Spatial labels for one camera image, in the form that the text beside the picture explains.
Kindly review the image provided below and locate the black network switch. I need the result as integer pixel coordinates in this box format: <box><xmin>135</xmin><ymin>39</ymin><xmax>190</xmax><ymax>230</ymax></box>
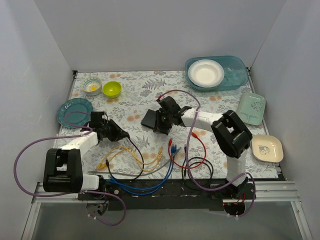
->
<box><xmin>141</xmin><ymin>109</ymin><xmax>156</xmax><ymax>129</ymax></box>

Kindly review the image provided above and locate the red ethernet cable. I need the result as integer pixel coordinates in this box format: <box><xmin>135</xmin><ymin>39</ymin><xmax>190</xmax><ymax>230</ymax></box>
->
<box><xmin>167</xmin><ymin>133</ymin><xmax>208</xmax><ymax>168</ymax></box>

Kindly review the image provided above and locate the blue ethernet cable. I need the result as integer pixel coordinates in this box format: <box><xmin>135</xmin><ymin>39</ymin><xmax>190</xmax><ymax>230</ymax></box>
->
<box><xmin>109</xmin><ymin>145</ymin><xmax>182</xmax><ymax>193</ymax></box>
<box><xmin>108</xmin><ymin>144</ymin><xmax>177</xmax><ymax>196</ymax></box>

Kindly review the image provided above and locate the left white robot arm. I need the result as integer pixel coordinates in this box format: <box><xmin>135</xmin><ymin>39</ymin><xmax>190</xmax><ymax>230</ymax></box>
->
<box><xmin>43</xmin><ymin>118</ymin><xmax>130</xmax><ymax>200</ymax></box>

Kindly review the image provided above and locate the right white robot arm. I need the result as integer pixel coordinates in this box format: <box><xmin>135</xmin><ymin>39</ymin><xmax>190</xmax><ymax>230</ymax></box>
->
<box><xmin>153</xmin><ymin>107</ymin><xmax>253</xmax><ymax>199</ymax></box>

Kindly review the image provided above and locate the floral table mat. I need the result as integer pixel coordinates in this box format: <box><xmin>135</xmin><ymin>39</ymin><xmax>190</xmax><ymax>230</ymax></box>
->
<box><xmin>48</xmin><ymin>70</ymin><xmax>281</xmax><ymax>180</ymax></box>

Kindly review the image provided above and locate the teal round plate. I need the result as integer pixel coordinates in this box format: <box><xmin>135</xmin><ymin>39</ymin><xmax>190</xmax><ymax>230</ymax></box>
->
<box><xmin>57</xmin><ymin>97</ymin><xmax>94</xmax><ymax>129</ymax></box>

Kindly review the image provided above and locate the lime green bowl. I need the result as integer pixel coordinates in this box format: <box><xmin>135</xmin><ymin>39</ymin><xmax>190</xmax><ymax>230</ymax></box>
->
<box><xmin>102</xmin><ymin>81</ymin><xmax>122</xmax><ymax>99</ymax></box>

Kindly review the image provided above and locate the patterned small bowl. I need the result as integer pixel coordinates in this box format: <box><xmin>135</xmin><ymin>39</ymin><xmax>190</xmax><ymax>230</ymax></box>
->
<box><xmin>81</xmin><ymin>76</ymin><xmax>102</xmax><ymax>96</ymax></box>

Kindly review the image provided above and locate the mint green square plate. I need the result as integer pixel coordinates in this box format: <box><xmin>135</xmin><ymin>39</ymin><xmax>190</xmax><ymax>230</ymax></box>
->
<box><xmin>236</xmin><ymin>92</ymin><xmax>267</xmax><ymax>126</ymax></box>

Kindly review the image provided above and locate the teal plastic tub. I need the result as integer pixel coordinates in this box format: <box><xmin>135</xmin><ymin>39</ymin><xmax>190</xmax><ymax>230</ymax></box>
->
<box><xmin>185</xmin><ymin>55</ymin><xmax>249</xmax><ymax>92</ymax></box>

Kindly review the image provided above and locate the cream square dish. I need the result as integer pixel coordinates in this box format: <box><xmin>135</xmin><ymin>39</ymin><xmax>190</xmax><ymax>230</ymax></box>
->
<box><xmin>251</xmin><ymin>134</ymin><xmax>284</xmax><ymax>163</ymax></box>

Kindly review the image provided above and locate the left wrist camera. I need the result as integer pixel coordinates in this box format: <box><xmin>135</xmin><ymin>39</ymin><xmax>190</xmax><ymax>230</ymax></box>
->
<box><xmin>89</xmin><ymin>111</ymin><xmax>107</xmax><ymax>129</ymax></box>

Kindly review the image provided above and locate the grey cable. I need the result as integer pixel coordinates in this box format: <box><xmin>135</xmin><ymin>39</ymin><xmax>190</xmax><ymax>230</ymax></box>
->
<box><xmin>87</xmin><ymin>158</ymin><xmax>172</xmax><ymax>177</ymax></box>

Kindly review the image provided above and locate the black looped cable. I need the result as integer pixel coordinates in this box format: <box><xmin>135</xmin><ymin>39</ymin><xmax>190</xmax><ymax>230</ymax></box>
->
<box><xmin>181</xmin><ymin>144</ymin><xmax>214</xmax><ymax>191</ymax></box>

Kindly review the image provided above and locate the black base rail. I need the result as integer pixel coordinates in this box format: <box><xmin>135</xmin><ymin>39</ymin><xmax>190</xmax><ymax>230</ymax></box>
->
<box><xmin>77</xmin><ymin>179</ymin><xmax>254</xmax><ymax>211</ymax></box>

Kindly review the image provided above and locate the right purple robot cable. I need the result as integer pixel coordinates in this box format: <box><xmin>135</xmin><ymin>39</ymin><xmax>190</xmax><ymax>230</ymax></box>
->
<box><xmin>156</xmin><ymin>89</ymin><xmax>257</xmax><ymax>220</ymax></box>

